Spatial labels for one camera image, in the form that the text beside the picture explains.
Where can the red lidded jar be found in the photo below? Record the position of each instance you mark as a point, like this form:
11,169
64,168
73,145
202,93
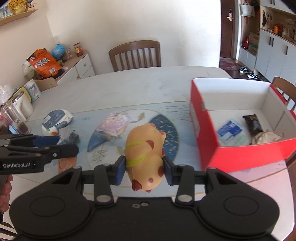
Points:
78,49

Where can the orange snack bag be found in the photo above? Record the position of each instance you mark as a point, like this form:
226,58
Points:
45,64

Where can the person's left hand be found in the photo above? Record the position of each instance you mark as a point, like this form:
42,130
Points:
5,197

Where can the brown wooden chair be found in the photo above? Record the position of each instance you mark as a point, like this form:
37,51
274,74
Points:
135,55

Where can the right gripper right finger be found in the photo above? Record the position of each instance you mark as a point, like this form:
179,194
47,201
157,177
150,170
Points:
183,177

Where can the red cardboard box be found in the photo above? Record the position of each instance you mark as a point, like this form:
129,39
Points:
215,101

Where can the pair of sneakers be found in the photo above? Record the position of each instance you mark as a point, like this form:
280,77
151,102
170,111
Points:
244,72

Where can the white drawer cabinet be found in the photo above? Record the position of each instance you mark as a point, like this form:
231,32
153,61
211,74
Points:
76,68

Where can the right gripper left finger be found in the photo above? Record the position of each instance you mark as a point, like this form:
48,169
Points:
105,176

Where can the purple printed snack bag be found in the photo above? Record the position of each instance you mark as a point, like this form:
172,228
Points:
114,125

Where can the black snack wrapper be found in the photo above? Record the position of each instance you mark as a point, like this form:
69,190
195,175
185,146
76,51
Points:
253,124

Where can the white wall cabinets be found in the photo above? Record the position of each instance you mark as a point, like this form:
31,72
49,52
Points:
274,22

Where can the blue patterned table mat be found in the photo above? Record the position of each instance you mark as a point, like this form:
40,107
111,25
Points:
173,118

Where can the printed white mug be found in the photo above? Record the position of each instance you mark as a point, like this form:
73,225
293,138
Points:
33,90

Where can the white electric kettle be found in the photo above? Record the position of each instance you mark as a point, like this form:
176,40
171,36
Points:
21,100

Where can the brown entrance door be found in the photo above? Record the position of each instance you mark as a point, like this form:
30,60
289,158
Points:
227,28

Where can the crumpled beige wrapper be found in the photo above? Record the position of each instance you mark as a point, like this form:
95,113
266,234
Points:
265,138

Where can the yellow hamster plush toy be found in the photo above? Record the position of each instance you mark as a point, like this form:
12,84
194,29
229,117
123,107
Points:
145,157

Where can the clear plastic container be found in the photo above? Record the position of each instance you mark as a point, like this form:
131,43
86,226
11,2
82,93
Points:
16,124

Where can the blue white flat packet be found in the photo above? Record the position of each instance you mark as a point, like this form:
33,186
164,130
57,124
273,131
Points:
229,131

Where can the blue globe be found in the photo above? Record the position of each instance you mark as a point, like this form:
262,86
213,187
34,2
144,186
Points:
58,51

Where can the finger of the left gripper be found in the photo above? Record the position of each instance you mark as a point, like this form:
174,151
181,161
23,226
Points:
63,151
42,141

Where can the small black mesh pouch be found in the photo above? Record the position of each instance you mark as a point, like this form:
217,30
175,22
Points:
73,138

